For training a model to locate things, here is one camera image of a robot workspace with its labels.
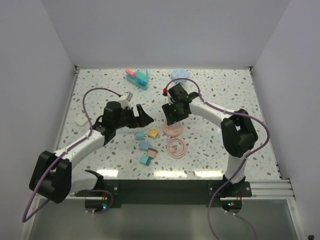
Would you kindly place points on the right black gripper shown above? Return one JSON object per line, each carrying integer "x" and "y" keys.
{"x": 171, "y": 118}

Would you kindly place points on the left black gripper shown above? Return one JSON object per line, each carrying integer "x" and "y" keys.
{"x": 137, "y": 122}

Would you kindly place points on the yellow plug adapter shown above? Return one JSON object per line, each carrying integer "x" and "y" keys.
{"x": 153, "y": 133}

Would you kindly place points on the teal plug adapter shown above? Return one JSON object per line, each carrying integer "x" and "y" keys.
{"x": 140, "y": 135}
{"x": 146, "y": 160}

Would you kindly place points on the pink round power socket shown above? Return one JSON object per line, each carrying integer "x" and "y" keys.
{"x": 173, "y": 130}

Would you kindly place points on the light blue plug adapter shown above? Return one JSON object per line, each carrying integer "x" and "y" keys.
{"x": 145, "y": 146}

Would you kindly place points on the brown pink plug adapter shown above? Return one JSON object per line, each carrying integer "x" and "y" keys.
{"x": 152, "y": 153}

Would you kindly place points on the blue round power socket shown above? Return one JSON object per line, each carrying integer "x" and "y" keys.
{"x": 179, "y": 73}

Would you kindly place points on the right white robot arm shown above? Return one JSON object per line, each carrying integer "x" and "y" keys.
{"x": 238, "y": 133}

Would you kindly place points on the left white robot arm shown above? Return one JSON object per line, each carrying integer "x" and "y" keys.
{"x": 52, "y": 177}

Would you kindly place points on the blue plug on teal strip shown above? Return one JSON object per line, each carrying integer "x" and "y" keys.
{"x": 141, "y": 80}

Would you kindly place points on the white plug adapter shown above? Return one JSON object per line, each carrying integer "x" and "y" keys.
{"x": 81, "y": 120}

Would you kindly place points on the teal triangular power strip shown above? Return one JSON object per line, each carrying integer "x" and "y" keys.
{"x": 139, "y": 73}

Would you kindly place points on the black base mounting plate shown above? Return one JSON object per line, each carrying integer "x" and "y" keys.
{"x": 151, "y": 192}

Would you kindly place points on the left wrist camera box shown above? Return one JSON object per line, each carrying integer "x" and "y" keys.
{"x": 125, "y": 98}

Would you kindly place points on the aluminium frame rail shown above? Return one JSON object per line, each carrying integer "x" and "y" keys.
{"x": 280, "y": 189}

